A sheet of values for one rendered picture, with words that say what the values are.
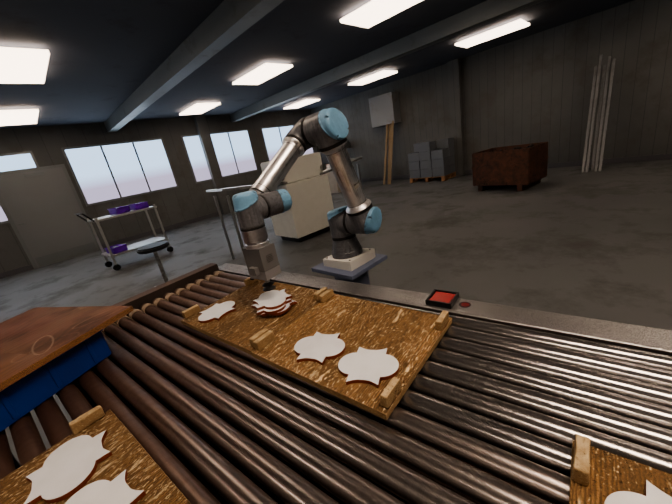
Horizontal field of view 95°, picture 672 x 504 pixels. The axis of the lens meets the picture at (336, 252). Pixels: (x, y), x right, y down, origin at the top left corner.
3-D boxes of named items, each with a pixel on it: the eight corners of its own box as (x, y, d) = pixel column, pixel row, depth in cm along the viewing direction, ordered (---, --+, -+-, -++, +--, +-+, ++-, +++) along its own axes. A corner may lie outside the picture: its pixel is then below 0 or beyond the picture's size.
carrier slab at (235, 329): (259, 281, 133) (258, 278, 133) (332, 296, 108) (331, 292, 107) (181, 324, 108) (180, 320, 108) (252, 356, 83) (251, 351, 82)
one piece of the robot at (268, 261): (229, 240, 94) (243, 288, 99) (247, 241, 89) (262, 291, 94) (254, 230, 101) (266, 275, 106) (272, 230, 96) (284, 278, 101)
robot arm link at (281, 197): (270, 189, 108) (243, 197, 100) (291, 186, 100) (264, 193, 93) (276, 211, 110) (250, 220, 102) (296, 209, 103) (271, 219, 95)
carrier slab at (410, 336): (333, 297, 107) (332, 293, 107) (452, 322, 81) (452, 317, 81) (252, 357, 82) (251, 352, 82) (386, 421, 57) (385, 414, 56)
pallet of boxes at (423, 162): (456, 176, 910) (454, 137, 875) (444, 180, 862) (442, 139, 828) (422, 178, 987) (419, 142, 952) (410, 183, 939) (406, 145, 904)
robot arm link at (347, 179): (361, 224, 148) (313, 110, 122) (388, 223, 138) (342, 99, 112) (348, 239, 141) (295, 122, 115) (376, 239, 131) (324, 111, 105)
